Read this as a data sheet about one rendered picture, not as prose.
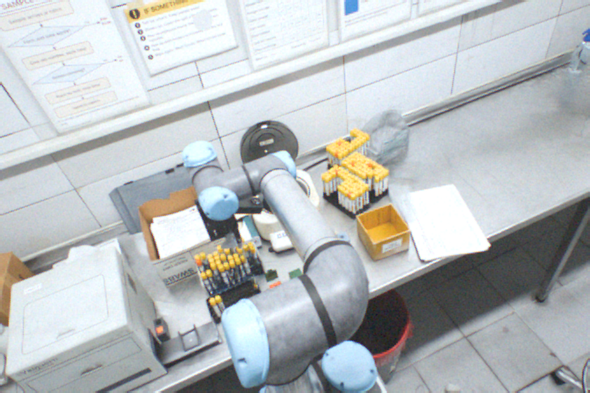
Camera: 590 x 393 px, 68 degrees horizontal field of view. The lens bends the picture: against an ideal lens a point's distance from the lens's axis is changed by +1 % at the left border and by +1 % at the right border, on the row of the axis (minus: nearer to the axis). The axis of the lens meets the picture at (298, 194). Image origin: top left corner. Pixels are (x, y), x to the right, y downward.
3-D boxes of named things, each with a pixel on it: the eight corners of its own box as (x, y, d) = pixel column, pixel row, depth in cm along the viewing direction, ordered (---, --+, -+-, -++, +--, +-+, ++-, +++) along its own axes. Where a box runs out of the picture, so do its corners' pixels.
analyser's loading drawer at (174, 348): (153, 372, 125) (147, 365, 121) (149, 352, 129) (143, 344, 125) (221, 340, 129) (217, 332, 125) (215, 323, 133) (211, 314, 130)
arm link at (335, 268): (401, 280, 60) (280, 135, 98) (331, 313, 58) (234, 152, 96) (404, 329, 67) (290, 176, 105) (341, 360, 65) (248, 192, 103)
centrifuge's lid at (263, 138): (233, 132, 149) (230, 121, 156) (249, 189, 165) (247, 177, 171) (293, 116, 151) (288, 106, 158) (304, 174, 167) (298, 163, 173)
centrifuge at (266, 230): (264, 259, 150) (258, 236, 142) (250, 201, 171) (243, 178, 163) (331, 239, 153) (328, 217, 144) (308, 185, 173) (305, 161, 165)
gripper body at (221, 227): (205, 225, 118) (190, 194, 110) (233, 213, 120) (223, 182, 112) (212, 244, 113) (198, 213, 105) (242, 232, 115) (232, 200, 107)
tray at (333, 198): (371, 206, 161) (371, 202, 159) (354, 220, 158) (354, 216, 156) (338, 184, 172) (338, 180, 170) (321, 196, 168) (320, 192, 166)
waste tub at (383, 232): (373, 262, 144) (373, 244, 137) (356, 234, 153) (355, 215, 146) (410, 249, 146) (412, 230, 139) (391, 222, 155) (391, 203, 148)
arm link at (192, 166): (183, 166, 94) (176, 145, 99) (198, 201, 101) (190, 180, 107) (219, 153, 95) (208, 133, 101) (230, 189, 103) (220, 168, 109)
